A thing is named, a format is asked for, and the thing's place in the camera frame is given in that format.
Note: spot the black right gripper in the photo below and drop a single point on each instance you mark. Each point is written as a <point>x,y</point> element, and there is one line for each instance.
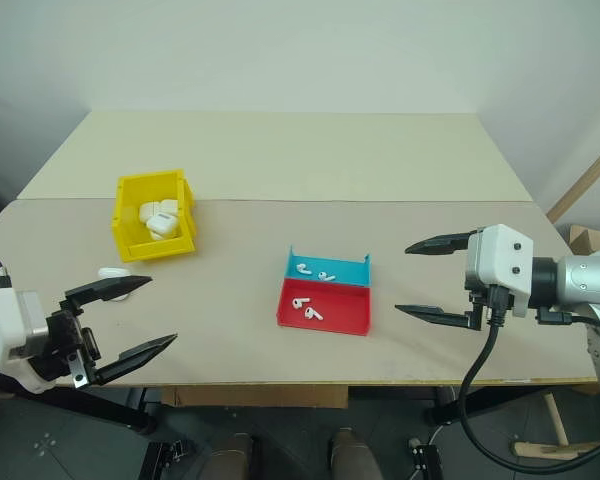
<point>478,295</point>

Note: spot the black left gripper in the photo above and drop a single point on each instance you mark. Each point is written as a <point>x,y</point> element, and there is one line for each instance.
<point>62,332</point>

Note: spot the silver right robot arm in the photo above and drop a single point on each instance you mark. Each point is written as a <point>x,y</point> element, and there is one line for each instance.
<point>580,280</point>

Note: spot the yellow bin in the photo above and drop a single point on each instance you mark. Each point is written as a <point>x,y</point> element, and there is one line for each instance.
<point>155,249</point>

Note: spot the white earbud cases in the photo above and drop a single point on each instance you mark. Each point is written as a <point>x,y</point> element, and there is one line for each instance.
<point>161,226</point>

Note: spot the brown cardboard box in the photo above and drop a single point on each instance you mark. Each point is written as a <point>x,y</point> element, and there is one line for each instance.
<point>587,240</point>

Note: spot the red plastic tray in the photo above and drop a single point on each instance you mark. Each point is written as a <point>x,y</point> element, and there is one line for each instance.
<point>345,312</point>

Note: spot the blue plastic tray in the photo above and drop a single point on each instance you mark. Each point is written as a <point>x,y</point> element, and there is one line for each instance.
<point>340,267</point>

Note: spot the black foot pedal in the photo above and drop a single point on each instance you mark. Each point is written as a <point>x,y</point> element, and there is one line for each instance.
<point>425,460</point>
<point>167,462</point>

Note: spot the wooden stick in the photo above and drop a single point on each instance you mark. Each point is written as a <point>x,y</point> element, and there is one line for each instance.
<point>585,177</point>

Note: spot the wooden stand piece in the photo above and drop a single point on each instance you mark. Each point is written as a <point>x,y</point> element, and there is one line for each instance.
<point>555,447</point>

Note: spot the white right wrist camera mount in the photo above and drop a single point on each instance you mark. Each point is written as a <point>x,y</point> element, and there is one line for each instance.
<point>505,260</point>

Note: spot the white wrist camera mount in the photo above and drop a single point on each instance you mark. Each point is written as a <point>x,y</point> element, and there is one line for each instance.
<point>505,260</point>
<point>2,320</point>

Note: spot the black table frame leg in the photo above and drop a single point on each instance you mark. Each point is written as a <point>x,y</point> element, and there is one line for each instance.
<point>95,407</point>
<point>505,402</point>

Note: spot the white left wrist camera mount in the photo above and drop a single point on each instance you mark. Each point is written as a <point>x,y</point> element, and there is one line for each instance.
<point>2,320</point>

